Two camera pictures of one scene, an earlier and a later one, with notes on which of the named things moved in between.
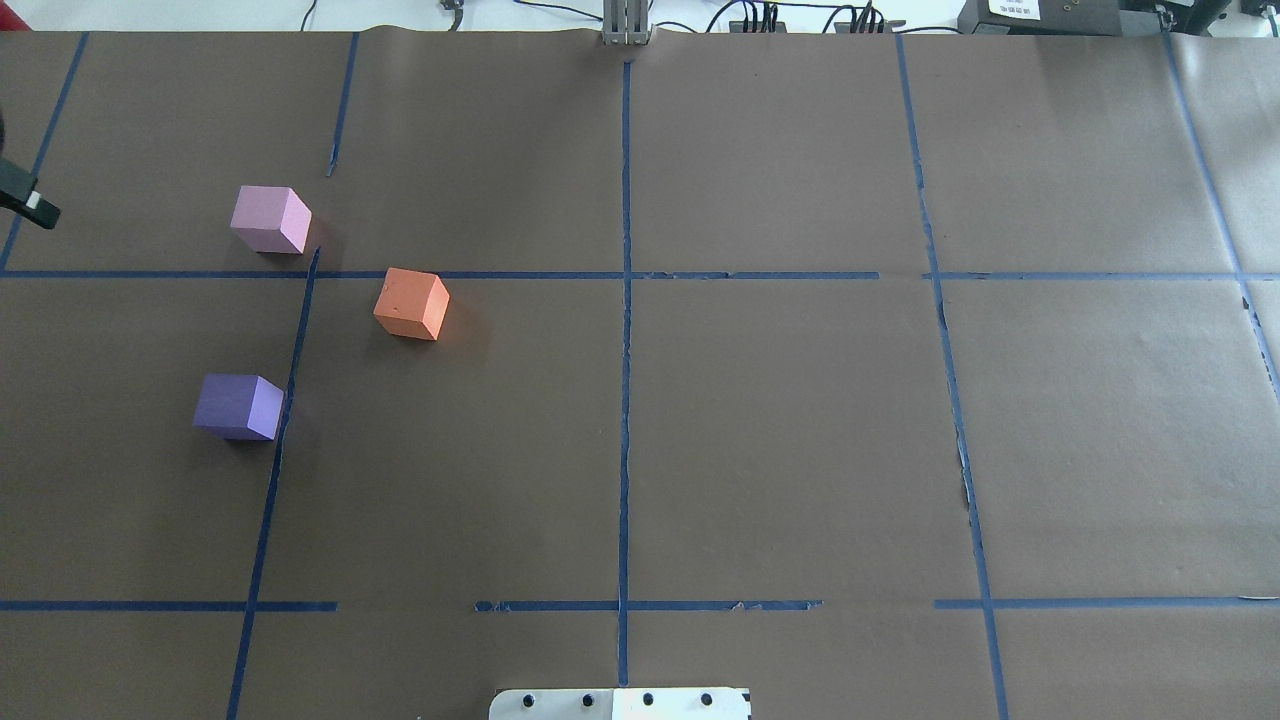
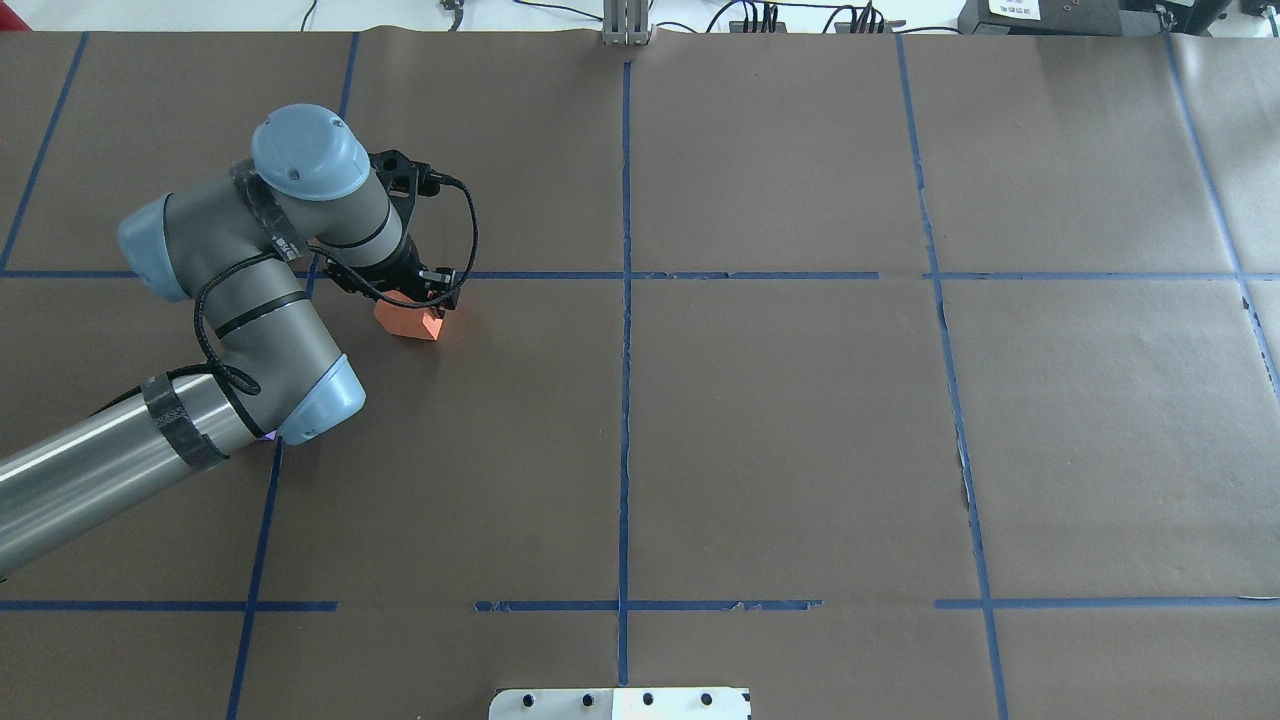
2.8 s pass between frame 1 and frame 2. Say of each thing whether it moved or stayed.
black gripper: moved
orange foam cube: stayed
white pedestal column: stayed
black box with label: stayed
